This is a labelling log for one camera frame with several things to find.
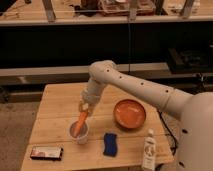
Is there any wooden table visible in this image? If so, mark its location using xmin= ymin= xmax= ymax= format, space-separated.
xmin=21 ymin=83 xmax=173 ymax=171

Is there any black rectangular box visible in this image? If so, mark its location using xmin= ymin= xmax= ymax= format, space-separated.
xmin=30 ymin=146 xmax=63 ymax=161

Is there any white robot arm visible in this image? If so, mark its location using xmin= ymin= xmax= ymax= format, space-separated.
xmin=81 ymin=60 xmax=213 ymax=171

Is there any black floor cable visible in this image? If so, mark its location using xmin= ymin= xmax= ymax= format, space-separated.
xmin=159 ymin=111 xmax=178 ymax=156

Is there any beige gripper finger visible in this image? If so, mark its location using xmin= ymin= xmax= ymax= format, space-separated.
xmin=79 ymin=101 xmax=92 ymax=116

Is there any blue sponge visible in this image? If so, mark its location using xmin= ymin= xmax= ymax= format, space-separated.
xmin=103 ymin=133 xmax=118 ymax=157

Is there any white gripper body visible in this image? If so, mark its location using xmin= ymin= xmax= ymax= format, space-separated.
xmin=81 ymin=88 xmax=102 ymax=106

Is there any white ceramic cup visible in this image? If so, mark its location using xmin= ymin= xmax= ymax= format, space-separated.
xmin=69 ymin=122 xmax=89 ymax=145

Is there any orange bowl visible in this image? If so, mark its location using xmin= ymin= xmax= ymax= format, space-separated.
xmin=113 ymin=99 xmax=146 ymax=129

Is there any white squeeze bottle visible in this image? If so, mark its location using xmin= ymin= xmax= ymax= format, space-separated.
xmin=142 ymin=129 xmax=156 ymax=171

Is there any orange pepper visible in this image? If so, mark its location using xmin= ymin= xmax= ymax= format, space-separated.
xmin=74 ymin=112 xmax=88 ymax=137

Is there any metal shelf rack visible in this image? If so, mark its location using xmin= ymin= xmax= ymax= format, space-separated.
xmin=0 ymin=0 xmax=213 ymax=102

